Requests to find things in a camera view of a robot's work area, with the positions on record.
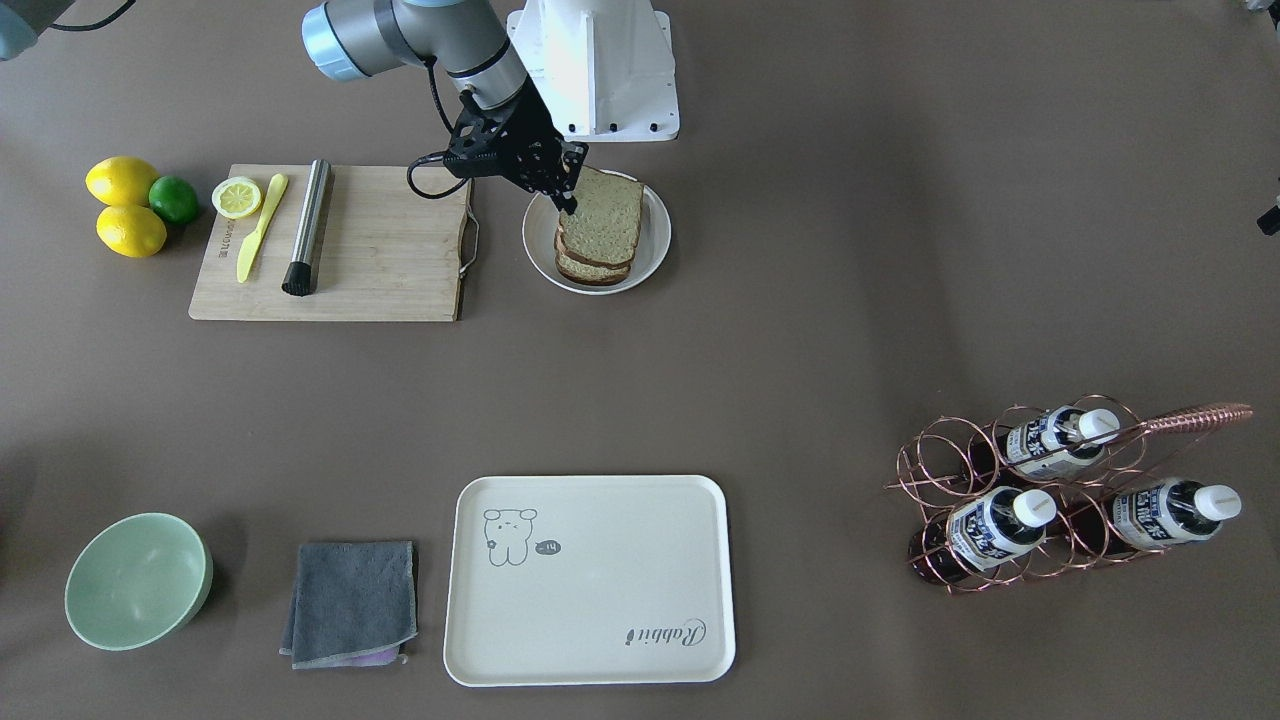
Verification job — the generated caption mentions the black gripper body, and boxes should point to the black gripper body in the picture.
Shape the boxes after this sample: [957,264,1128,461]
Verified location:
[443,88,589,196]

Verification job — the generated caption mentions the white round plate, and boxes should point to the white round plate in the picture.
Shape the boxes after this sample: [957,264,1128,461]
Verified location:
[522,170,672,295]

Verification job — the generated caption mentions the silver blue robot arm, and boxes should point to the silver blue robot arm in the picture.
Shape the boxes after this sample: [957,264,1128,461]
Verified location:
[301,1,588,214]

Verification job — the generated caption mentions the cream serving tray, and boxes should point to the cream serving tray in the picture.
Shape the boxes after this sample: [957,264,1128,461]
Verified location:
[443,474,736,687]

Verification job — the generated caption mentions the bamboo cutting board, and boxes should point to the bamboo cutting board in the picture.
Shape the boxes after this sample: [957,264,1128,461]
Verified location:
[188,164,468,322]

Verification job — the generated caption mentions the lemon half slice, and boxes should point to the lemon half slice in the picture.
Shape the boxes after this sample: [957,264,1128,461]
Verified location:
[211,176,264,220]

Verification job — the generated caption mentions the yellow plastic knife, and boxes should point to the yellow plastic knife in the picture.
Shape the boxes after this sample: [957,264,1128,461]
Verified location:
[236,173,289,284]

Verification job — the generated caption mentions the green lime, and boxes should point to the green lime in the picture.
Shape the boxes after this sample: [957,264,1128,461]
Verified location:
[148,176,200,225]

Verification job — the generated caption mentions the yellow lemon far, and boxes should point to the yellow lemon far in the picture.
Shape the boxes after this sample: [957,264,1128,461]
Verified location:
[84,156,160,208]

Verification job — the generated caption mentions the grey folded cloth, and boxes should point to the grey folded cloth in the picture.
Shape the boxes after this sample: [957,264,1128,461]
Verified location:
[279,539,419,670]

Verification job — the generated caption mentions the tea bottle white cap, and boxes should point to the tea bottle white cap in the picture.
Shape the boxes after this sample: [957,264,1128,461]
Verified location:
[969,405,1120,487]

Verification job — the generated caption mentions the green ceramic bowl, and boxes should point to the green ceramic bowl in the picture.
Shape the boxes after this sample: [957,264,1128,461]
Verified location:
[64,512,214,652]

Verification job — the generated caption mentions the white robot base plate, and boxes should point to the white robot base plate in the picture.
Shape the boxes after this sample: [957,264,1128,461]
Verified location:
[506,1,681,143]

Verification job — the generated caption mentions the copper wire bottle rack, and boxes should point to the copper wire bottle rack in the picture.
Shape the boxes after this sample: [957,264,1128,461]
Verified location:
[896,395,1254,594]

